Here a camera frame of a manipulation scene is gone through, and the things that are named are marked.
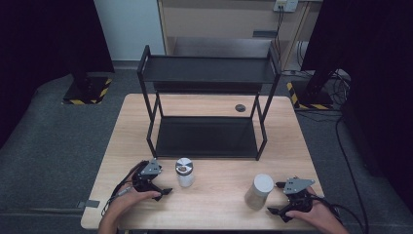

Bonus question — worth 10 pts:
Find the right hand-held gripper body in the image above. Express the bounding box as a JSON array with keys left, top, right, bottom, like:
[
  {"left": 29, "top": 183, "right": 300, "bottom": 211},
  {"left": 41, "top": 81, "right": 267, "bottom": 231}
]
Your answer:
[{"left": 282, "top": 176, "right": 316, "bottom": 215}]

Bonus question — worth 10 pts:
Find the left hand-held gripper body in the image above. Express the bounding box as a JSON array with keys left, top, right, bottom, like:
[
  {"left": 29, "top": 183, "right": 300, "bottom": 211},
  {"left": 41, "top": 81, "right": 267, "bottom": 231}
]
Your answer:
[{"left": 131, "top": 158, "right": 163, "bottom": 193}]

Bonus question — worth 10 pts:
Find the jar with white lid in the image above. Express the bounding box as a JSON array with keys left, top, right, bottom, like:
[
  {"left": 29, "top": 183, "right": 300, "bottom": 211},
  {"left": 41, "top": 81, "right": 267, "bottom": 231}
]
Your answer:
[{"left": 244, "top": 173, "right": 275, "bottom": 211}]

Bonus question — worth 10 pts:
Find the glass jar with silver lid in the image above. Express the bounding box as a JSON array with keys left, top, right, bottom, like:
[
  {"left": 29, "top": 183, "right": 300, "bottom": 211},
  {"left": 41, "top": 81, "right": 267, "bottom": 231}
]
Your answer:
[{"left": 174, "top": 157, "right": 196, "bottom": 188}]

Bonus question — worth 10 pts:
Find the black two-tier metal rack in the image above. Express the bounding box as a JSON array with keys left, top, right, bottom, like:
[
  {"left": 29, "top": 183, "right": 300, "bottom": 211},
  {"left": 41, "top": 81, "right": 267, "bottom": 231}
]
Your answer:
[{"left": 136, "top": 44, "right": 282, "bottom": 162}]

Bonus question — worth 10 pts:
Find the person's right hand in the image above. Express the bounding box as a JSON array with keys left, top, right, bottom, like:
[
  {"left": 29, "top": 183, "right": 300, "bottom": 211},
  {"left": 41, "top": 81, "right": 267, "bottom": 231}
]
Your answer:
[{"left": 285, "top": 187, "right": 343, "bottom": 226}]

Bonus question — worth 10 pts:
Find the person's left hand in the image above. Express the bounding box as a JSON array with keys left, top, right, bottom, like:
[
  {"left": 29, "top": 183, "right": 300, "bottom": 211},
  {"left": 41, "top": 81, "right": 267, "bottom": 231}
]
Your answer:
[{"left": 105, "top": 160, "right": 163, "bottom": 225}]

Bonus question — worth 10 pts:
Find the grey tape piece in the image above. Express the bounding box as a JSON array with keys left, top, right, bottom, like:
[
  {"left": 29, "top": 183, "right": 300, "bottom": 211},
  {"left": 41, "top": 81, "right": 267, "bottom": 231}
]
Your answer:
[{"left": 77, "top": 199, "right": 101, "bottom": 210}]

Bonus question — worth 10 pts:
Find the black stand base striped tape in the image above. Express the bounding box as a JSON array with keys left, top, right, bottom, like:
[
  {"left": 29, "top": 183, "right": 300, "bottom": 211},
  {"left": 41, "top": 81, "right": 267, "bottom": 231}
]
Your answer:
[
  {"left": 285, "top": 68, "right": 334, "bottom": 111},
  {"left": 61, "top": 61, "right": 113, "bottom": 106}
]

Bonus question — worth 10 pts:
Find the black curtain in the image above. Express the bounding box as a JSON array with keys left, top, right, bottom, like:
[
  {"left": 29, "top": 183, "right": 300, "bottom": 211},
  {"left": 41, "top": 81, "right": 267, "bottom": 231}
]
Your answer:
[
  {"left": 301, "top": 0, "right": 413, "bottom": 204},
  {"left": 0, "top": 0, "right": 116, "bottom": 149}
]

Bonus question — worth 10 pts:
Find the grey flat strip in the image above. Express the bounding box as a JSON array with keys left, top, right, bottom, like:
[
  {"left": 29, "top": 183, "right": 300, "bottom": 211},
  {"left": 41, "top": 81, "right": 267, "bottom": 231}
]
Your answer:
[{"left": 251, "top": 29, "right": 279, "bottom": 39}]

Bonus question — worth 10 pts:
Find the left hand-held gripper cable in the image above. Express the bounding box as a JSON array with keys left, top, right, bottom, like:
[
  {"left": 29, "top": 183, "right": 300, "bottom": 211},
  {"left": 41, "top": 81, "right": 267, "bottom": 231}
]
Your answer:
[{"left": 100, "top": 161, "right": 144, "bottom": 217}]

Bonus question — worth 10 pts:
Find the hand-held gripper cable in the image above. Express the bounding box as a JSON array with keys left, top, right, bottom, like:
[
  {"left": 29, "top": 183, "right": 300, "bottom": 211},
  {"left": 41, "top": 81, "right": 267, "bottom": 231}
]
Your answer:
[
  {"left": 310, "top": 110, "right": 370, "bottom": 234},
  {"left": 100, "top": 161, "right": 144, "bottom": 217}
]

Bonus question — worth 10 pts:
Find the right hand-held gripper cable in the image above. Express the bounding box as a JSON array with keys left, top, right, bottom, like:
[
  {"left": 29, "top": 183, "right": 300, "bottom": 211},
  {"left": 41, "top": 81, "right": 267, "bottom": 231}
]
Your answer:
[{"left": 310, "top": 110, "right": 370, "bottom": 234}]

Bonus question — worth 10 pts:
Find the black socket cable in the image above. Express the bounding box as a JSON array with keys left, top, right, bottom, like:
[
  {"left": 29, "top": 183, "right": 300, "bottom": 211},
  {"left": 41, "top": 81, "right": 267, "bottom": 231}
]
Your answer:
[{"left": 273, "top": 5, "right": 285, "bottom": 61}]

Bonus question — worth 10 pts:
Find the white wall socket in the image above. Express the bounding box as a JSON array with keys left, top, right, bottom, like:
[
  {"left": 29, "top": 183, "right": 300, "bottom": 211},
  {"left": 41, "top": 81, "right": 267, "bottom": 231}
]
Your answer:
[{"left": 273, "top": 0, "right": 299, "bottom": 14}]

